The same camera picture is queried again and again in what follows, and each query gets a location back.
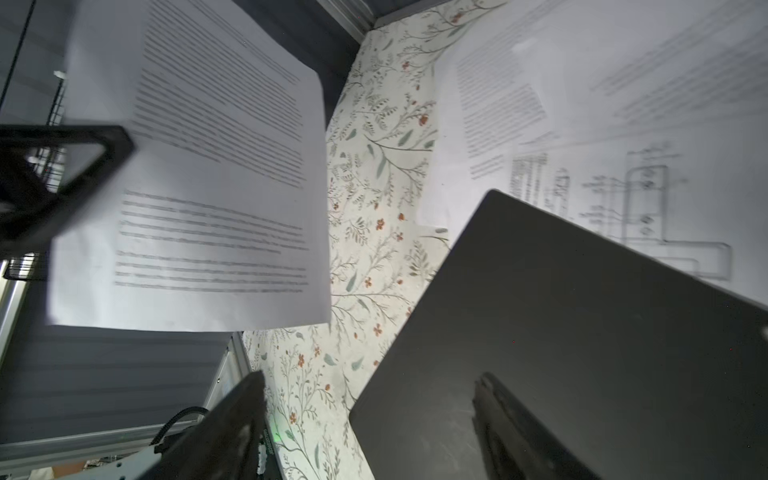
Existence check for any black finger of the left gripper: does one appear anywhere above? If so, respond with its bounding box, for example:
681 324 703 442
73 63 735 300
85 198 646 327
1 124 135 258

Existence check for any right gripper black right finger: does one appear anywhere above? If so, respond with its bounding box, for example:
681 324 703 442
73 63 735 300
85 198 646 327
472 372 598 479

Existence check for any printed paper sheet edge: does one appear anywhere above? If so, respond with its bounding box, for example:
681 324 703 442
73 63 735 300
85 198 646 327
47 1 331 332

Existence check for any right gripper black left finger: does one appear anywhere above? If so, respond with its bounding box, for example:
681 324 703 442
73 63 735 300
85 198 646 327
141 372 266 480

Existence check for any printed paper sheet centre left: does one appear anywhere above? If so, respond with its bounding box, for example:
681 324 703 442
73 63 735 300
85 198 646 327
416 39 553 228

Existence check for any technical drawing paper sheet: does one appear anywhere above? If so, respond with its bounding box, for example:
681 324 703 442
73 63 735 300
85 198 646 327
507 115 767 304

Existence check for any printed paper sheet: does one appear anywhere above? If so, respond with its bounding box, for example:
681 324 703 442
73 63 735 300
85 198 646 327
512 1 767 142
416 39 553 228

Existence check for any printed paper sheet centre back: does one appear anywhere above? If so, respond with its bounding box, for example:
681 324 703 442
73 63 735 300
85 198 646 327
512 1 767 142

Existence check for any red folder black inside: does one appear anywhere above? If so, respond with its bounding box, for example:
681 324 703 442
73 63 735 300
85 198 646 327
350 190 767 479

